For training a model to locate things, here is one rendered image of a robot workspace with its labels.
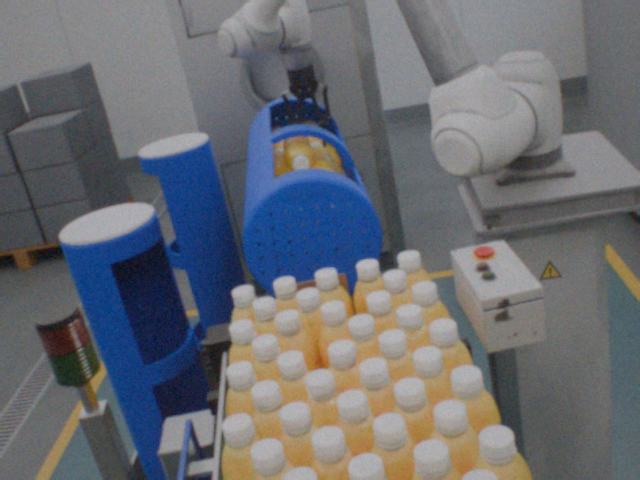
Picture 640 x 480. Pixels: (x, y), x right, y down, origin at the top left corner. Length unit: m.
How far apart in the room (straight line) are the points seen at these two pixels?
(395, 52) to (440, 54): 5.01
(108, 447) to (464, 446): 0.52
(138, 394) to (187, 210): 0.87
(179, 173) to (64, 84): 2.55
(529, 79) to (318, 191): 0.53
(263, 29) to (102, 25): 5.03
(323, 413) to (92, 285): 1.22
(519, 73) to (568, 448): 0.98
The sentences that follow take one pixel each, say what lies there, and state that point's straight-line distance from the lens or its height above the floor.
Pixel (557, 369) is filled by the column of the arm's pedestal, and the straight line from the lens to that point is 1.87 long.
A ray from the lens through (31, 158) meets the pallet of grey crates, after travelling 5.01.
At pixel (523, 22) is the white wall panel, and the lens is 6.63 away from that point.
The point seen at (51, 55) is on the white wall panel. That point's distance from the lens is 7.02.
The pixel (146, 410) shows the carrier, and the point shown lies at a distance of 2.27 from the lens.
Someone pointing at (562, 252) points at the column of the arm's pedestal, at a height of 0.91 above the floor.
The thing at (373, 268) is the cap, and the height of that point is 1.11.
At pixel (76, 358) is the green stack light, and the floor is 1.20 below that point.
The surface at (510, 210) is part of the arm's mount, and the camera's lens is 1.60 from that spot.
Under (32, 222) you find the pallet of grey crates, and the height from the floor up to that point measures 0.31.
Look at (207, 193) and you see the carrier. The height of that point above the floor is 0.84.
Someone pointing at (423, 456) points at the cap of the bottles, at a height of 1.12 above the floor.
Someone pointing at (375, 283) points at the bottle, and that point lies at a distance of 1.28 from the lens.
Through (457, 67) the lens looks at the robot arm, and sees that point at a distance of 1.49.
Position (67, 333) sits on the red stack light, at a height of 1.24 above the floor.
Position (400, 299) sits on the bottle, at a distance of 1.22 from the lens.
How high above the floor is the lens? 1.65
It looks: 22 degrees down
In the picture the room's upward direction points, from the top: 12 degrees counter-clockwise
